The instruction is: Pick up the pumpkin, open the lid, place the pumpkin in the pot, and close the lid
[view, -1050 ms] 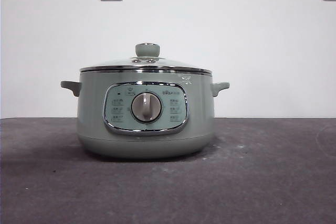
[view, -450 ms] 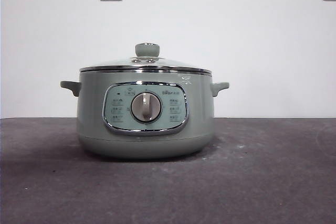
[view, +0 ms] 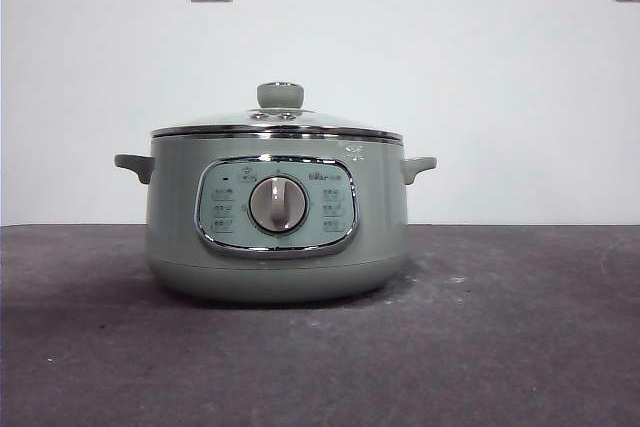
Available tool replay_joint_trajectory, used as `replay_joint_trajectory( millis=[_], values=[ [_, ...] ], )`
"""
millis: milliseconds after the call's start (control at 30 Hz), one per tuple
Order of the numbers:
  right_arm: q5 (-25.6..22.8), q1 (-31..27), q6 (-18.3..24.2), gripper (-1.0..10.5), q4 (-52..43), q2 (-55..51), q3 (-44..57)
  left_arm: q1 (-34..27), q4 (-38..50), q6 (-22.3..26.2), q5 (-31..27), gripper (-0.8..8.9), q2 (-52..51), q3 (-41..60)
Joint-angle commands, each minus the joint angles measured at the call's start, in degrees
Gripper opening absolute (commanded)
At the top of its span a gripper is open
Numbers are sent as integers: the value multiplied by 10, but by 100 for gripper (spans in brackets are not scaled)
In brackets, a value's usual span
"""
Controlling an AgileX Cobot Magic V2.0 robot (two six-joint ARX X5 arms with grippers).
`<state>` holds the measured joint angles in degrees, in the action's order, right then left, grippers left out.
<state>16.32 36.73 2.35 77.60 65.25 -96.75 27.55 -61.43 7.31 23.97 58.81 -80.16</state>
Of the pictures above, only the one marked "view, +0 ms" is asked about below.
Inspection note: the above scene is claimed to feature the glass lid with round knob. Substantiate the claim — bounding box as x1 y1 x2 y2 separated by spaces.
151 81 404 141

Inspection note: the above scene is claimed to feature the pale green electric cooking pot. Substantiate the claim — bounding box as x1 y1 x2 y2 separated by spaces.
113 135 438 304

